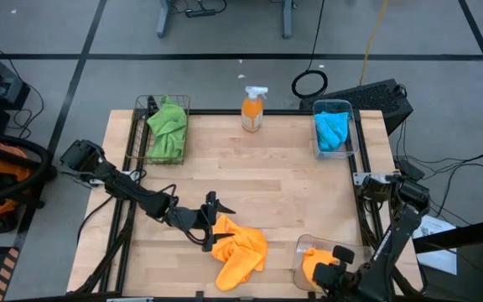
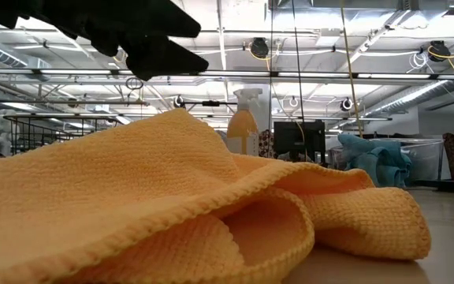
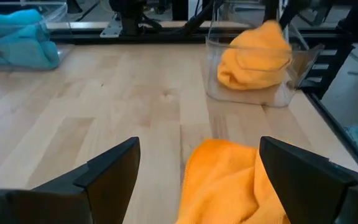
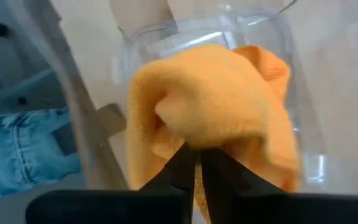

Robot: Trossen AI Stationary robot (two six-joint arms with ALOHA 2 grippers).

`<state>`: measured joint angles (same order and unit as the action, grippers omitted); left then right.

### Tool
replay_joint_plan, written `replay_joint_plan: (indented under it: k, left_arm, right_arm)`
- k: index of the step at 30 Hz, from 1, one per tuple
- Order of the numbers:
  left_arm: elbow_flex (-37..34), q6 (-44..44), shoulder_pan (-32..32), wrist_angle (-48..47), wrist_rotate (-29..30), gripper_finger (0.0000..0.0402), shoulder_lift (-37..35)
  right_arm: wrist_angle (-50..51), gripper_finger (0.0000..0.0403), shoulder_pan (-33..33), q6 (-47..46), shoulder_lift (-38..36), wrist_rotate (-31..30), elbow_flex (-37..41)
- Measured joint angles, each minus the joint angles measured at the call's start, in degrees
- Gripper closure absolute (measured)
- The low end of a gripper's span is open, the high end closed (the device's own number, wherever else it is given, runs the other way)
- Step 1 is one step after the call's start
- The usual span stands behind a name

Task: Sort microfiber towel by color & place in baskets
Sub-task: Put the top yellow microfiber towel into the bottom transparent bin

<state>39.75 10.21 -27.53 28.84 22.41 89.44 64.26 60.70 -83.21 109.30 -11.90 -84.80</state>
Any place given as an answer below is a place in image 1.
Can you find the white paper sheet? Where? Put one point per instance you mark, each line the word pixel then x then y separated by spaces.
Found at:
pixel 438 247

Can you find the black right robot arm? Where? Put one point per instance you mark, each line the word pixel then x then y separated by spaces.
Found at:
pixel 405 218

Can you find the black power adapter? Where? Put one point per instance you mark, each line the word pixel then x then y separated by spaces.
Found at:
pixel 409 168

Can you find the blue microfiber towel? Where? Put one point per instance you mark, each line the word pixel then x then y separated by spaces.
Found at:
pixel 336 121
pixel 327 140

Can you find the black stand beam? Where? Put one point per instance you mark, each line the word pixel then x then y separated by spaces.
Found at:
pixel 463 235

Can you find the orange and black vacuum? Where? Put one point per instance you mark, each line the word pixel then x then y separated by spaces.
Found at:
pixel 2 184

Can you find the black power strip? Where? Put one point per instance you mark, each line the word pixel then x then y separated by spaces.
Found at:
pixel 200 13

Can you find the grey desk leg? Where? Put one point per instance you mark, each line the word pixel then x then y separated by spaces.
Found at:
pixel 287 19
pixel 164 19

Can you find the orange microfiber towel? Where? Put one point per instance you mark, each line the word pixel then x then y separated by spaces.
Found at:
pixel 239 251
pixel 313 262

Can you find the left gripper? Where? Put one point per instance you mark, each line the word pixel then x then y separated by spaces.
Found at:
pixel 191 219

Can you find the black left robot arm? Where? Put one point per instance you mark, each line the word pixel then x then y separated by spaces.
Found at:
pixel 120 184

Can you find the black computer case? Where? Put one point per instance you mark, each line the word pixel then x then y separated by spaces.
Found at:
pixel 367 98

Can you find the clear plastic bin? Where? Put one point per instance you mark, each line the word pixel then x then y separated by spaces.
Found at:
pixel 302 251
pixel 350 134

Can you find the orange spray bottle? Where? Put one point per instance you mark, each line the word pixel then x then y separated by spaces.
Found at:
pixel 252 111

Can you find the green microfiber towel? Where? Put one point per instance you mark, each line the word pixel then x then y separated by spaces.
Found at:
pixel 164 147
pixel 168 119

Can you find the black aluminium table frame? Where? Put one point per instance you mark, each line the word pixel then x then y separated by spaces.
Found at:
pixel 134 126

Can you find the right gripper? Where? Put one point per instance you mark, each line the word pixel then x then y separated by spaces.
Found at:
pixel 352 279

